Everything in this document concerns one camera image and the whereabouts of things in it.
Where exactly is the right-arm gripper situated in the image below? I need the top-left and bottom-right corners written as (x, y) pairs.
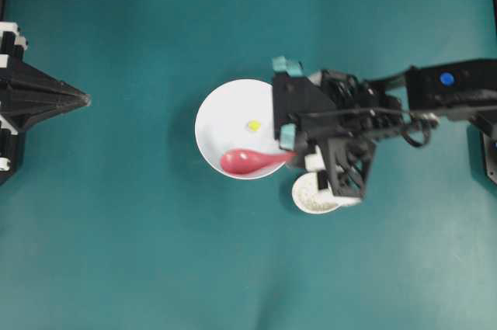
top-left (289, 133), bottom-right (376, 201)

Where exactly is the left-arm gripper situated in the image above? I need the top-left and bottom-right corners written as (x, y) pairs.
top-left (0, 22), bottom-right (92, 186)

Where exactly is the pink plastic spoon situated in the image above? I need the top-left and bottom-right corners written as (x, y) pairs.
top-left (220, 148), bottom-right (296, 175)

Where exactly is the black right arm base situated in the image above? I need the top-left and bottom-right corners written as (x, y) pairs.
top-left (466, 125), bottom-right (496, 188)

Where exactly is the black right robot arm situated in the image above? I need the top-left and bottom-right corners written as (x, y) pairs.
top-left (272, 58), bottom-right (496, 203)

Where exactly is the speckled ceramic spoon rest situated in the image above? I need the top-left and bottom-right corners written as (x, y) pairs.
top-left (292, 172), bottom-right (361, 214)

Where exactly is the yellow hexagonal prism block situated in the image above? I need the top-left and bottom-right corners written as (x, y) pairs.
top-left (247, 120), bottom-right (261, 132)

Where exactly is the white round bowl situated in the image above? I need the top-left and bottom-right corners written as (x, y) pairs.
top-left (194, 79), bottom-right (284, 180)

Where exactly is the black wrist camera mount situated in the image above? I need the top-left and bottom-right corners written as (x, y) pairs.
top-left (272, 56), bottom-right (337, 151)

